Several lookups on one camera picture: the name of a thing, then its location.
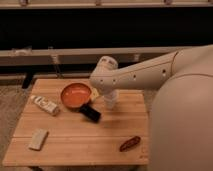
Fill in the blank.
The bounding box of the black rectangular block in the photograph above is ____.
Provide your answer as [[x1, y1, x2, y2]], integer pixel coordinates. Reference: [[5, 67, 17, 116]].
[[79, 104, 101, 122]]

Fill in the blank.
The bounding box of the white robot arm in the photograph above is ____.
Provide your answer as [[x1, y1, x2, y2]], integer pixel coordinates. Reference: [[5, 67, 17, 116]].
[[90, 44, 213, 171]]

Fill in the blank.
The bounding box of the orange ceramic cup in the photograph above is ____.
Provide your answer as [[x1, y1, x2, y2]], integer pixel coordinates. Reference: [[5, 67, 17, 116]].
[[61, 83, 92, 108]]

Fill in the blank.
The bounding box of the dark red chili pepper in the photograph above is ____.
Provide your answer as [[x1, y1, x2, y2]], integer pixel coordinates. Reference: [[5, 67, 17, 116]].
[[119, 136, 141, 152]]

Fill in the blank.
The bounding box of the wooden table board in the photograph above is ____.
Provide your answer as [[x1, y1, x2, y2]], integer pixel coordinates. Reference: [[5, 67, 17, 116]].
[[1, 78, 150, 167]]

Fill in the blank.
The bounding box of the white tube with label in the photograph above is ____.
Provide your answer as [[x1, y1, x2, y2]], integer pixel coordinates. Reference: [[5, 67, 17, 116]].
[[30, 95, 60, 116]]

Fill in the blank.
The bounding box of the long grey metal rail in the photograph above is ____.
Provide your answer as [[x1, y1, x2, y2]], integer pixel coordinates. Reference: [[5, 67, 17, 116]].
[[0, 46, 184, 66]]

